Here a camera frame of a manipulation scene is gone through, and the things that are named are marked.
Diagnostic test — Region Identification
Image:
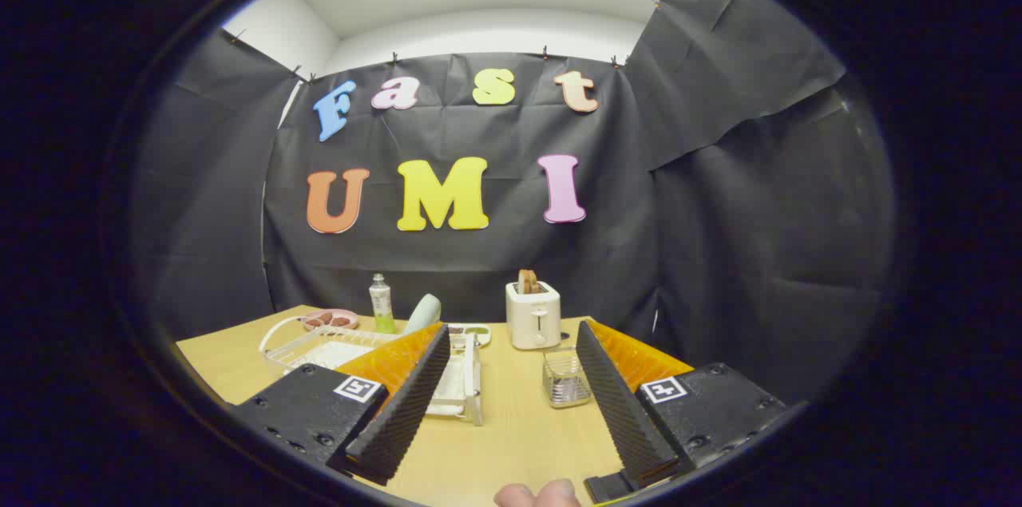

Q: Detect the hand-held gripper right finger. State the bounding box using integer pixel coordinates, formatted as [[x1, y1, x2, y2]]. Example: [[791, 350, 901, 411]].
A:
[[575, 319, 787, 504]]

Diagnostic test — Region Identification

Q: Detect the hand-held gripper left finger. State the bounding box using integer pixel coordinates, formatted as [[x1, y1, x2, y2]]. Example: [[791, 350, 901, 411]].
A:
[[232, 322, 452, 486]]

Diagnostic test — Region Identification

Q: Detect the white wire dish rack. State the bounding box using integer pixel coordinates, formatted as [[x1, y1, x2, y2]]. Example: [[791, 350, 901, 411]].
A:
[[258, 315, 484, 426]]

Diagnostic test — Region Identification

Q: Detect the clear wire basket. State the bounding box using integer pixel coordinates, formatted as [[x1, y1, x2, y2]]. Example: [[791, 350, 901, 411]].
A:
[[543, 347, 593, 410]]

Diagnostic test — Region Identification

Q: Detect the light green plate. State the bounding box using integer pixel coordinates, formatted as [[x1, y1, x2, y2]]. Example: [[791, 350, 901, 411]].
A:
[[403, 294, 442, 335]]

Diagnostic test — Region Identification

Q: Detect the white divided dish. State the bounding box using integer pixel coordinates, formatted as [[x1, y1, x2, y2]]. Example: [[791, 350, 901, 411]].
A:
[[447, 323, 492, 348]]

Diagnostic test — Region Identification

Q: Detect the pink plate with food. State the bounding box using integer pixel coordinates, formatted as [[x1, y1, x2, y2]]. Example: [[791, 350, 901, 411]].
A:
[[301, 309, 360, 331]]

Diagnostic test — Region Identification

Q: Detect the green drink bottle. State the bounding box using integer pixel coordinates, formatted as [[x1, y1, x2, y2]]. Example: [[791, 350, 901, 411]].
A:
[[369, 274, 397, 335]]

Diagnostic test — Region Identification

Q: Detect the white toaster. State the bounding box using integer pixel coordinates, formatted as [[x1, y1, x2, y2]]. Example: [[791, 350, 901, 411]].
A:
[[505, 281, 562, 351]]

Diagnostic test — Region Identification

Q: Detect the black backdrop cloth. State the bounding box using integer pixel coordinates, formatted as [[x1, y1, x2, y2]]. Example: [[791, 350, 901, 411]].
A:
[[132, 0, 895, 404]]

